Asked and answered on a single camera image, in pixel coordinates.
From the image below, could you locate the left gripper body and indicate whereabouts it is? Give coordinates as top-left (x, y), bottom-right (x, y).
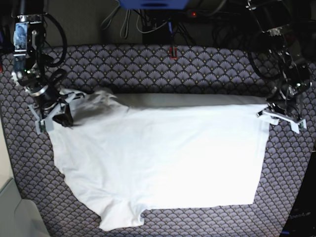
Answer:
top-left (266, 91), bottom-right (307, 134)

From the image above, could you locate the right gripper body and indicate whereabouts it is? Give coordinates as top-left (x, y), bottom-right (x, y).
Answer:
top-left (28, 85), bottom-right (70, 134)

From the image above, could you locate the white T-shirt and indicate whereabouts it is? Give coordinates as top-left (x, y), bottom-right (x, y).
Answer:
top-left (49, 90), bottom-right (271, 231)

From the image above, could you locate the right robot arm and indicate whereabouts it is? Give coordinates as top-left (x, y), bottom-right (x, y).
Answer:
top-left (11, 0), bottom-right (84, 134)

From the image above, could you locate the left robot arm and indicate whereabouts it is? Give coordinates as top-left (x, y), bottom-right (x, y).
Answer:
top-left (246, 0), bottom-right (312, 133)

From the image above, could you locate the fan-patterned table cloth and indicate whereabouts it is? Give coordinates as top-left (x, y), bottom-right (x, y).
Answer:
top-left (0, 45), bottom-right (316, 237)

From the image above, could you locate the black device at right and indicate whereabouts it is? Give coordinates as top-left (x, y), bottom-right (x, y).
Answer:
top-left (280, 152), bottom-right (316, 237)

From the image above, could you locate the red table clamp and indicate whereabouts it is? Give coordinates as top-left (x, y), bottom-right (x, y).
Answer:
top-left (169, 46), bottom-right (178, 60)

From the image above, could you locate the white plastic bin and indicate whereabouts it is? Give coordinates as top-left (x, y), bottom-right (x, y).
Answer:
top-left (0, 178), bottom-right (50, 237)

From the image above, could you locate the blue box overhead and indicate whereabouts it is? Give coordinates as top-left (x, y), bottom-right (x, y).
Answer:
top-left (119, 0), bottom-right (189, 10)

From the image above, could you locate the grey looped cable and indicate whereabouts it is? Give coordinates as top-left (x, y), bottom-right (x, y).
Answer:
top-left (119, 9), bottom-right (131, 40)

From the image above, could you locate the blue clamp handle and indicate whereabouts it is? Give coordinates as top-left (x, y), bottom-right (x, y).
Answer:
top-left (167, 21), bottom-right (173, 35)

